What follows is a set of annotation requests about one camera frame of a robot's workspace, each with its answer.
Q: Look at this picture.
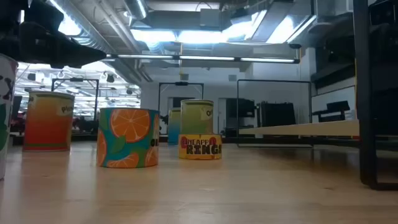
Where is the white cartoon pineapple can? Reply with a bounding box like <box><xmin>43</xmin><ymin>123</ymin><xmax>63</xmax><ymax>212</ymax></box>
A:
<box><xmin>0</xmin><ymin>53</ymin><xmax>19</xmax><ymax>181</ymax></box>

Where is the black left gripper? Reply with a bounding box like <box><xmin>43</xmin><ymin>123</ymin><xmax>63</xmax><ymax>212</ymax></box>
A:
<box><xmin>0</xmin><ymin>0</ymin><xmax>106</xmax><ymax>68</ymax></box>

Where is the grey ceiling unit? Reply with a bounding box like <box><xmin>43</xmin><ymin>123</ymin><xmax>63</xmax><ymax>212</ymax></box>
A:
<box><xmin>199</xmin><ymin>8</ymin><xmax>222</xmax><ymax>27</ymax></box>

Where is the blue-yellow gradient cherries can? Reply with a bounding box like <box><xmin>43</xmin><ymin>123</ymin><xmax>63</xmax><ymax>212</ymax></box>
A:
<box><xmin>167</xmin><ymin>108</ymin><xmax>182</xmax><ymax>146</ymax></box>

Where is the small black background robot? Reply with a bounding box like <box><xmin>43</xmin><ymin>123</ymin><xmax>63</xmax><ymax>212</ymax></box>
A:
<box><xmin>159</xmin><ymin>114</ymin><xmax>169</xmax><ymax>135</ymax></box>

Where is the wooden shelf with black frame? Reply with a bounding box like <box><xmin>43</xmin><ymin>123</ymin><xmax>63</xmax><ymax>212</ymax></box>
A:
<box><xmin>236</xmin><ymin>0</ymin><xmax>398</xmax><ymax>191</ymax></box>

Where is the black aluminium table frame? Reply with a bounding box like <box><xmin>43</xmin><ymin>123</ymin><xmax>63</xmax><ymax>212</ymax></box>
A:
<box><xmin>9</xmin><ymin>132</ymin><xmax>398</xmax><ymax>150</ymax></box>

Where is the teal orange-slices short can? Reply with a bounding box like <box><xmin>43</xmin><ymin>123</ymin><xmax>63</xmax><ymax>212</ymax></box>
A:
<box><xmin>96</xmin><ymin>107</ymin><xmax>160</xmax><ymax>169</ymax></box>

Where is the black monitor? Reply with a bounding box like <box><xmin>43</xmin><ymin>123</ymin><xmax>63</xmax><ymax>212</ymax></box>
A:
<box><xmin>11</xmin><ymin>95</ymin><xmax>24</xmax><ymax>121</ymax></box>

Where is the orange-red gradient pineapple can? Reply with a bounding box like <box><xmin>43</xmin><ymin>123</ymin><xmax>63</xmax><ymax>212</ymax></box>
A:
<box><xmin>22</xmin><ymin>91</ymin><xmax>76</xmax><ymax>153</ymax></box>

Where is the green tall oranges can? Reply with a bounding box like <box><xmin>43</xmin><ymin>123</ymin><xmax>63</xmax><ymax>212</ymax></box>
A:
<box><xmin>180</xmin><ymin>99</ymin><xmax>215</xmax><ymax>136</ymax></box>

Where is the long LED light bar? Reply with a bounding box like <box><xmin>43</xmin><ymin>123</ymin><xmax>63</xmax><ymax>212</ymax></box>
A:
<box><xmin>105</xmin><ymin>54</ymin><xmax>301</xmax><ymax>65</ymax></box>

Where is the black equipment cabinet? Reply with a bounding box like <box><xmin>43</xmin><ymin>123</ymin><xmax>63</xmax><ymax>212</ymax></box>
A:
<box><xmin>225</xmin><ymin>98</ymin><xmax>257</xmax><ymax>138</ymax></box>

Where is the yellow pineapple rings can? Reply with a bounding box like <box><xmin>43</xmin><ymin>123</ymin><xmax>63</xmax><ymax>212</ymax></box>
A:
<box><xmin>177</xmin><ymin>134</ymin><xmax>223</xmax><ymax>161</ymax></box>

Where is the black metal frame stand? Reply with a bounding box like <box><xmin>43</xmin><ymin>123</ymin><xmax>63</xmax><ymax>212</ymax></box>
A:
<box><xmin>158</xmin><ymin>82</ymin><xmax>205</xmax><ymax>136</ymax></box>
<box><xmin>51</xmin><ymin>78</ymin><xmax>100</xmax><ymax>125</ymax></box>

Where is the black monitor bank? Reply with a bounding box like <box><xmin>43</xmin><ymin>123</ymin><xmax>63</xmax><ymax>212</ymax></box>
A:
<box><xmin>260</xmin><ymin>101</ymin><xmax>297</xmax><ymax>128</ymax></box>

